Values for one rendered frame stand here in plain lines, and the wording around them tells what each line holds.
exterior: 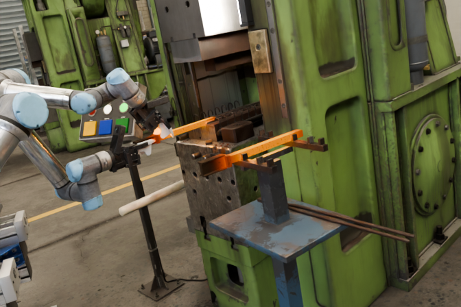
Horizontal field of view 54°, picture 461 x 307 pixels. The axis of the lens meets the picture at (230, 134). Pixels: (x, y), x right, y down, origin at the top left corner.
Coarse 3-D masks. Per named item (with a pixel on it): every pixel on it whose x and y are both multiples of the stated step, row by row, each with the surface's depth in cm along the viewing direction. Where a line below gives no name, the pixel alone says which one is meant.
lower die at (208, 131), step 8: (248, 104) 227; (256, 104) 218; (224, 112) 217; (240, 112) 210; (216, 120) 201; (224, 120) 199; (232, 120) 201; (240, 120) 204; (200, 128) 202; (208, 128) 197; (216, 128) 195; (192, 136) 208; (200, 136) 203; (208, 136) 199; (216, 136) 195
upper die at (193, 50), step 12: (216, 36) 192; (228, 36) 196; (240, 36) 201; (180, 48) 195; (192, 48) 189; (204, 48) 188; (216, 48) 192; (228, 48) 197; (240, 48) 202; (180, 60) 198; (192, 60) 192
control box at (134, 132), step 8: (88, 88) 236; (144, 88) 229; (112, 104) 227; (120, 104) 225; (96, 112) 230; (104, 112) 228; (112, 112) 226; (120, 112) 224; (128, 112) 222; (88, 120) 231; (96, 120) 229; (80, 128) 232; (96, 128) 228; (112, 128) 224; (128, 128) 219; (136, 128) 220; (80, 136) 231; (88, 136) 228; (96, 136) 226; (104, 136) 224; (112, 136) 222; (128, 136) 219; (136, 136) 220
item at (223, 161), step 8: (280, 136) 147; (288, 136) 147; (256, 144) 143; (264, 144) 141; (272, 144) 143; (280, 144) 145; (240, 152) 137; (248, 152) 138; (256, 152) 140; (208, 160) 131; (216, 160) 133; (224, 160) 134; (232, 160) 135; (200, 168) 131; (208, 168) 131; (216, 168) 133; (224, 168) 134
